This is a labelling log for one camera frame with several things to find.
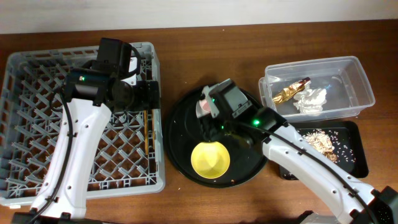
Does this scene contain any black rectangular tray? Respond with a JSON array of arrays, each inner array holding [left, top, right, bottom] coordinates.
[[293, 121, 369, 178]]

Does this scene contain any pink cup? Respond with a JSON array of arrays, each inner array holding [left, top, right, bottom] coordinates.
[[199, 99, 211, 114]]

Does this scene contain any grey plastic dishwasher rack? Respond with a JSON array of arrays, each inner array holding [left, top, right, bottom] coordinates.
[[1, 46, 165, 208]]

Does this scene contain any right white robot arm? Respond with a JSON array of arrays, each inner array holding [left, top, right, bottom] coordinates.
[[196, 79, 397, 223]]

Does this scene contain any white napkin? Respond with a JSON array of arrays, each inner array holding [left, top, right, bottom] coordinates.
[[293, 88, 327, 114]]

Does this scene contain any clear plastic bin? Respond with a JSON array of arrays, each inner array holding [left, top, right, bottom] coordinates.
[[259, 56, 376, 123]]

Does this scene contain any grey round plate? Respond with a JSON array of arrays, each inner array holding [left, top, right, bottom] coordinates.
[[195, 101, 208, 118]]

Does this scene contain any round black serving tray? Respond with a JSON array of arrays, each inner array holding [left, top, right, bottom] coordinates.
[[163, 86, 267, 189]]

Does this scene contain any gold brown snack wrapper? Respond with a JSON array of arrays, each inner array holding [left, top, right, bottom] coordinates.
[[272, 77, 311, 105]]

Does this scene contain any yellow bowl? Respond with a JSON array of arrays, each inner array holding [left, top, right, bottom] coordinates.
[[190, 141, 231, 179]]

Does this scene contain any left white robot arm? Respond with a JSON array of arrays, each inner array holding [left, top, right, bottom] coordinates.
[[12, 38, 161, 223]]

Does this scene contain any food scraps and rice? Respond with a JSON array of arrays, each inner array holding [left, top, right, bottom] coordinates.
[[302, 129, 356, 164]]

